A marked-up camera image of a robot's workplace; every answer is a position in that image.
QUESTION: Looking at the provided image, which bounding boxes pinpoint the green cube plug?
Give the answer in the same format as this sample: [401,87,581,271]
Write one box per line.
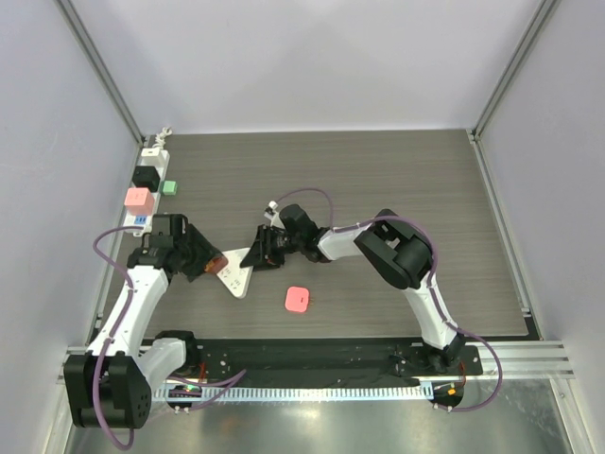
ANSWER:
[161,180,178,196]

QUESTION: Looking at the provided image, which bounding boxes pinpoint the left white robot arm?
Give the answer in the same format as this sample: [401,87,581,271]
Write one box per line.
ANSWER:
[63,214,228,429]

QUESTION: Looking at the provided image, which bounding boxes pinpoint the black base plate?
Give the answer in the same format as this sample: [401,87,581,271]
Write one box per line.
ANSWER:
[188,338,483,392]

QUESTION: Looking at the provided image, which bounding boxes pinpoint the white slotted cable duct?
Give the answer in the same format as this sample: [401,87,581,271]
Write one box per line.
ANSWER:
[152,382,434,404]

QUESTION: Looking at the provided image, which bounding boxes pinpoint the pink cube socket adapter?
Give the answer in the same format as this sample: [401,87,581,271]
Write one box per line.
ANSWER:
[124,187,155,216]

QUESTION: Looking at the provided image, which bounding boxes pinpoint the pink plug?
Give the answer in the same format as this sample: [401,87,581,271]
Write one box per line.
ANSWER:
[284,286,312,313]

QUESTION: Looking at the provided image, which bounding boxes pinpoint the dark red cube plug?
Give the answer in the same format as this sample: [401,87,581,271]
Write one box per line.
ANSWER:
[204,254,229,275]

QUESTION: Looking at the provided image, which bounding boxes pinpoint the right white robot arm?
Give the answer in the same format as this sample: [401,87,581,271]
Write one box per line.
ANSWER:
[240,202,465,375]

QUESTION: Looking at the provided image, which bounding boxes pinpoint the aluminium frame rail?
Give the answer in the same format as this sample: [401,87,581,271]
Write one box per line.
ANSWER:
[56,340,576,382]

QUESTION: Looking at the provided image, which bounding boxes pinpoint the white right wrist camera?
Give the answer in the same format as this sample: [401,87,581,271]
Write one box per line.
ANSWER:
[264,201,284,229]

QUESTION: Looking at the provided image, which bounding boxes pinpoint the black cube plug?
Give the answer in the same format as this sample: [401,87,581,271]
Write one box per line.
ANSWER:
[131,166,161,192]

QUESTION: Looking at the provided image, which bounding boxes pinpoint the white power strip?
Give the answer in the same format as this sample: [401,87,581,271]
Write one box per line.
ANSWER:
[121,148,170,236]

